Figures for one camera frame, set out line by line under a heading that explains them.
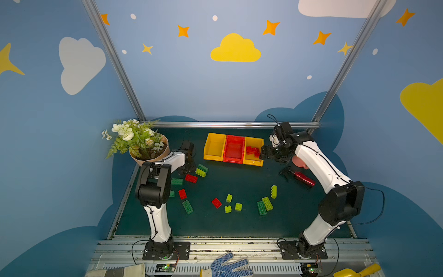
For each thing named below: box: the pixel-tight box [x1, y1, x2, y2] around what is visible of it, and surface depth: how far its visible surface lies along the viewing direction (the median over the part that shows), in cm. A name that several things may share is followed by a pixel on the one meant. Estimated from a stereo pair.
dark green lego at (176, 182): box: [170, 178, 183, 186], surface depth 96 cm
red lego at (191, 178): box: [184, 174, 198, 184], surface depth 98 cm
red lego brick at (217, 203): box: [211, 197, 223, 209], surface depth 89 cm
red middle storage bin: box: [223, 134, 246, 165], surface depth 109 cm
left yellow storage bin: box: [203, 132, 227, 162], surface depth 111 cm
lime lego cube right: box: [234, 202, 243, 212], surface depth 88 cm
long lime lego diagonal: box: [261, 196, 274, 212], surface depth 90 cm
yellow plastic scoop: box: [333, 263, 381, 277], surface depth 70 cm
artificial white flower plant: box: [101, 118, 165, 159], surface depth 82 cm
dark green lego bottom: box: [257, 200, 268, 216], surface depth 87 cm
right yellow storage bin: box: [242, 136, 265, 167], surface depth 106 cm
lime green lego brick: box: [194, 167, 206, 178], surface depth 100 cm
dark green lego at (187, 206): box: [181, 199, 194, 215], surface depth 88 cm
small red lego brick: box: [246, 146, 257, 155], surface depth 109 cm
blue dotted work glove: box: [210, 252, 254, 277], surface depth 72 cm
